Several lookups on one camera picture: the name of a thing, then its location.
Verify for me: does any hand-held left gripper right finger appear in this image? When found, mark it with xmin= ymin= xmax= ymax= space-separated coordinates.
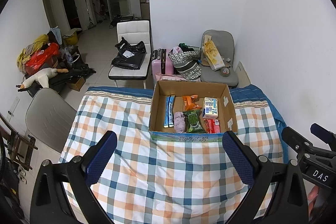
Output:
xmin=223 ymin=131 xmax=314 ymax=224

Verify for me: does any small milk carton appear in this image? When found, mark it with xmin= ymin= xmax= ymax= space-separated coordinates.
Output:
xmin=202 ymin=97 xmax=219 ymax=119

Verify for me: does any yellow cloth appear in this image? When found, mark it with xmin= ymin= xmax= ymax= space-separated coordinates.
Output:
xmin=17 ymin=34 xmax=49 ymax=72

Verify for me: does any black plastic bag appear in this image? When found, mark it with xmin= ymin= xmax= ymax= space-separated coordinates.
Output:
xmin=111 ymin=36 xmax=147 ymax=70

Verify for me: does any red plastic bag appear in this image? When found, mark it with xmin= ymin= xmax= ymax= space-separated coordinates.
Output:
xmin=24 ymin=43 xmax=60 ymax=75

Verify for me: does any person's right hand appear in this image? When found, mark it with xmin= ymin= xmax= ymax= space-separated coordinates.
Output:
xmin=308 ymin=185 xmax=319 ymax=214

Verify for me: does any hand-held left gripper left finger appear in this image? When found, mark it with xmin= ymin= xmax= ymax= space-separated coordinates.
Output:
xmin=30 ymin=131 xmax=118 ymax=224

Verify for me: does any white board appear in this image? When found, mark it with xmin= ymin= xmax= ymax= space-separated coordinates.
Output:
xmin=235 ymin=61 xmax=251 ymax=88

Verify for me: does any dark wooden chair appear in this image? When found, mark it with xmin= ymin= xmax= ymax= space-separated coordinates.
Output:
xmin=0 ymin=112 xmax=36 ymax=170

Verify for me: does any yellow bin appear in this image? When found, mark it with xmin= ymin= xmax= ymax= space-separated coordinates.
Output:
xmin=62 ymin=30 xmax=79 ymax=45

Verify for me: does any small brown cardboard box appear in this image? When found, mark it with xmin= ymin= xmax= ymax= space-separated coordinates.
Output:
xmin=69 ymin=76 xmax=86 ymax=91

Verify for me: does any grey shell chair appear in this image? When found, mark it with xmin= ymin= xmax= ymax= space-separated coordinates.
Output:
xmin=25 ymin=88 xmax=78 ymax=153

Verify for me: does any white goose plush toy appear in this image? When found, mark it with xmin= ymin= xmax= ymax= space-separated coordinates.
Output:
xmin=17 ymin=68 xmax=69 ymax=89

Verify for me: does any black white patterned tote bag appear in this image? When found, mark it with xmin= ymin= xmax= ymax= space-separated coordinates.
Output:
xmin=168 ymin=43 xmax=202 ymax=80

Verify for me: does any pink plastic bag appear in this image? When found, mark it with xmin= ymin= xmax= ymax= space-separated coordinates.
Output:
xmin=155 ymin=73 xmax=184 ymax=82

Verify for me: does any yellow snack box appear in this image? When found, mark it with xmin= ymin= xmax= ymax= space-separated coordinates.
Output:
xmin=202 ymin=40 xmax=225 ymax=71

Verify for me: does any red snack packet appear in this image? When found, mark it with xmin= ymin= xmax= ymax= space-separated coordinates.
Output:
xmin=203 ymin=118 xmax=222 ymax=133

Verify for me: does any black bag pile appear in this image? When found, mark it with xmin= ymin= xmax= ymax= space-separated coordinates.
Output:
xmin=49 ymin=47 xmax=96 ymax=89

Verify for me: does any black floor equipment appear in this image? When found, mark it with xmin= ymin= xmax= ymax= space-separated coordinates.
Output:
xmin=0 ymin=158 xmax=25 ymax=220

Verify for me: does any checked blanket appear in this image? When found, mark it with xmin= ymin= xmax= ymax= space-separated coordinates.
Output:
xmin=58 ymin=94 xmax=285 ymax=224

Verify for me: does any long blue packet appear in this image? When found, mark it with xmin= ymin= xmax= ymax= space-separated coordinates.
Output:
xmin=163 ymin=95 xmax=176 ymax=128

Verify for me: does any orange snack packet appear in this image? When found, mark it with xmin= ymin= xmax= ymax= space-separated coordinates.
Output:
xmin=182 ymin=94 xmax=202 ymax=111

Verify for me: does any purple soft cloth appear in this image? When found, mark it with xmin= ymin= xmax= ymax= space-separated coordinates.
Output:
xmin=174 ymin=112 xmax=187 ymax=133

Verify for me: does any white padded chair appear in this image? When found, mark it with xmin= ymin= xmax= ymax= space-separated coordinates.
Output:
xmin=108 ymin=20 xmax=152 ymax=88

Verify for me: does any green snack packet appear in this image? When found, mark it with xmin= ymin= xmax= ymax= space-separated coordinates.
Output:
xmin=183 ymin=109 xmax=207 ymax=134

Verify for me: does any grey cushioned chair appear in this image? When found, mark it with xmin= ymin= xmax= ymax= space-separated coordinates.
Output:
xmin=200 ymin=30 xmax=239 ymax=88

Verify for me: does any pink suitcase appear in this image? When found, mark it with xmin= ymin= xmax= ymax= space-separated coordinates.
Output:
xmin=151 ymin=49 xmax=175 ymax=76

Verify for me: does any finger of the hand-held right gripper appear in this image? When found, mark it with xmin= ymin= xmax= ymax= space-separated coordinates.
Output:
xmin=310 ymin=123 xmax=336 ymax=146
xmin=281 ymin=126 xmax=313 ymax=154

